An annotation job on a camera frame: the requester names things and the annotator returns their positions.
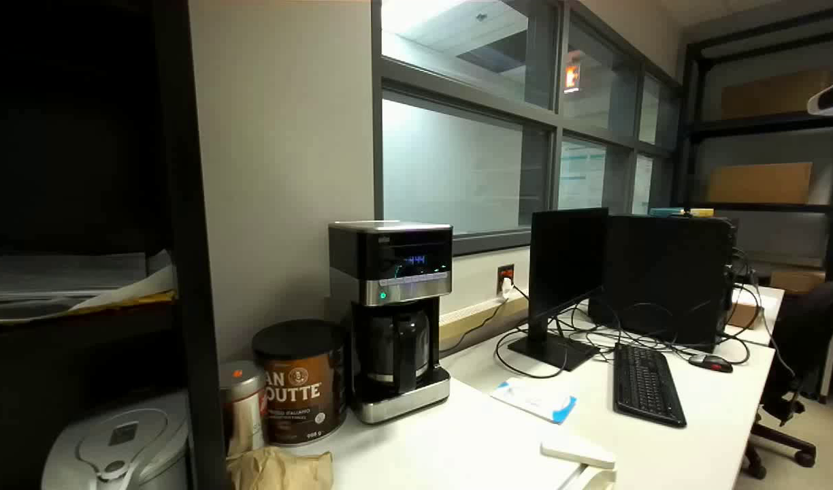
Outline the black silver coffee maker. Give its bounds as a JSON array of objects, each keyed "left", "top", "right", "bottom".
[{"left": 329, "top": 220, "right": 452, "bottom": 425}]

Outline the brown coffee can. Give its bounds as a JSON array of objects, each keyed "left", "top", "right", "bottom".
[{"left": 253, "top": 319, "right": 346, "bottom": 445}]

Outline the near black computer monitor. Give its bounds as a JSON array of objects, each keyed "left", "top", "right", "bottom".
[{"left": 513, "top": 206, "right": 610, "bottom": 370}]

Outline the black computer monitor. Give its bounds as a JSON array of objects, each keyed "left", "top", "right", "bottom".
[
  {"left": 588, "top": 215, "right": 736, "bottom": 352},
  {"left": 513, "top": 206, "right": 610, "bottom": 370}
]

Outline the white blue paper packet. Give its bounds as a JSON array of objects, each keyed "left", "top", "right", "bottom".
[{"left": 491, "top": 378, "right": 577, "bottom": 425}]

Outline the small silver tin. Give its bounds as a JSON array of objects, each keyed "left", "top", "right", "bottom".
[{"left": 222, "top": 360, "right": 264, "bottom": 455}]

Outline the white flat object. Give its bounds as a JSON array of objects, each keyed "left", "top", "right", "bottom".
[{"left": 539, "top": 435, "right": 617, "bottom": 468}]

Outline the far black computer monitor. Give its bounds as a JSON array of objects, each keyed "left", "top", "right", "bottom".
[{"left": 588, "top": 215, "right": 736, "bottom": 352}]

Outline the black keyboard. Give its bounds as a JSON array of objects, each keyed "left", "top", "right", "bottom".
[{"left": 612, "top": 347, "right": 687, "bottom": 427}]

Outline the brown paper bag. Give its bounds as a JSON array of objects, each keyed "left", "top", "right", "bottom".
[{"left": 226, "top": 447, "right": 332, "bottom": 490}]

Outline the black computer mouse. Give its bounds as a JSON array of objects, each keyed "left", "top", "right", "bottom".
[{"left": 690, "top": 357, "right": 732, "bottom": 374}]

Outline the white rice cooker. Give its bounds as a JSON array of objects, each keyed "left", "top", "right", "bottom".
[{"left": 41, "top": 393, "right": 192, "bottom": 490}]

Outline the dark metal shelving rack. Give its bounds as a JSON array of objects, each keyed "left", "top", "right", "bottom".
[{"left": 672, "top": 8, "right": 833, "bottom": 277}]

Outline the black shelving unit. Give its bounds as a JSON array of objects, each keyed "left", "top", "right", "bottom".
[{"left": 0, "top": 0, "right": 226, "bottom": 490}]

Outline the black office chair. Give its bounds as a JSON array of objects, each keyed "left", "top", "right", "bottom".
[{"left": 742, "top": 277, "right": 833, "bottom": 483}]

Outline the stack of papers on shelf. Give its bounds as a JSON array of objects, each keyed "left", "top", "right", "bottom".
[{"left": 0, "top": 253, "right": 178, "bottom": 323}]

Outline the wall power outlet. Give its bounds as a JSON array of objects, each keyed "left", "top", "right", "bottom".
[{"left": 495, "top": 265, "right": 516, "bottom": 296}]

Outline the black power cable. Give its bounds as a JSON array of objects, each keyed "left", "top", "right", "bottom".
[{"left": 438, "top": 280, "right": 535, "bottom": 360}]

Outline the grey window frame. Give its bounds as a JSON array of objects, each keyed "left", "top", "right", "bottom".
[{"left": 370, "top": 0, "right": 682, "bottom": 253}]

